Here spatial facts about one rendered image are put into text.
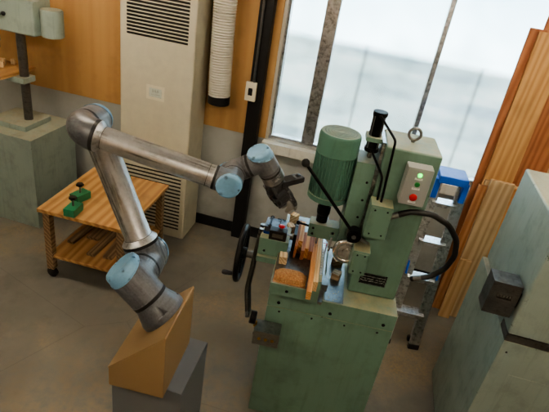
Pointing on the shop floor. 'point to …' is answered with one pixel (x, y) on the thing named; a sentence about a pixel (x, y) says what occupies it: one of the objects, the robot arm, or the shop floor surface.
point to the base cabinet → (317, 364)
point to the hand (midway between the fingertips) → (295, 207)
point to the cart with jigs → (94, 221)
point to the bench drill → (31, 123)
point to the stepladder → (447, 175)
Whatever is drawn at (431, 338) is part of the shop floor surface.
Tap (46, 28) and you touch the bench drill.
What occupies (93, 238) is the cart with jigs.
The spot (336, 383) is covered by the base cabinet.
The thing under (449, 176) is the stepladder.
